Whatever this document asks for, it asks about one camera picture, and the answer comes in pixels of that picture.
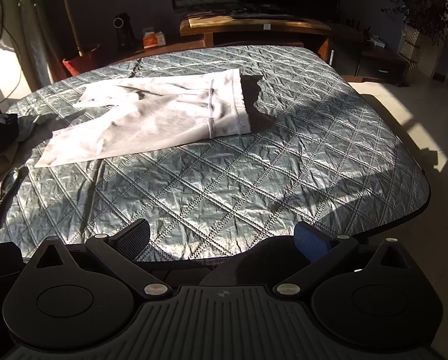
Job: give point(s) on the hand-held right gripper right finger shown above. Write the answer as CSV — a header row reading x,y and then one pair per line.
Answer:
x,y
311,242

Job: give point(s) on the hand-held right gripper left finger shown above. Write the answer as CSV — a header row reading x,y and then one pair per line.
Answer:
x,y
134,240

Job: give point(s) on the white shorts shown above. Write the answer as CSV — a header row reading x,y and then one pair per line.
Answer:
x,y
152,120

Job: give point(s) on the grey quilted bed cover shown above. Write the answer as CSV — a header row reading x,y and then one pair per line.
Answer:
x,y
284,165

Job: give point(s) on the black cloth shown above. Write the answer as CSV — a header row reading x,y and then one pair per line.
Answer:
x,y
0,133

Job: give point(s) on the grey-green cloth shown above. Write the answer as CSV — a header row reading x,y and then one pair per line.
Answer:
x,y
30,125

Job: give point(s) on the potted plant in red pot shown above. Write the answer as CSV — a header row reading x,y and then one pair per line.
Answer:
x,y
82,60

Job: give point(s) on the dark low cabinet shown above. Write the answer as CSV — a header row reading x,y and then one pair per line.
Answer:
x,y
378,63

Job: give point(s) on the orange and white tissue box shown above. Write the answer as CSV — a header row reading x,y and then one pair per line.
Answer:
x,y
153,39

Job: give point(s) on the black speaker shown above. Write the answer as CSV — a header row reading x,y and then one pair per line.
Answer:
x,y
124,33

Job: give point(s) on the small white box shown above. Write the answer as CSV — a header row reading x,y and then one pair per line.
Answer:
x,y
378,42

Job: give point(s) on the woven vase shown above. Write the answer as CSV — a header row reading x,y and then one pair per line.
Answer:
x,y
411,56

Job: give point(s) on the light curtain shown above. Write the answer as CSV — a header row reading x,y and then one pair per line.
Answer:
x,y
36,45

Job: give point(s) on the wooden television stand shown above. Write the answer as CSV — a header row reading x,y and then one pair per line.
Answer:
x,y
246,24

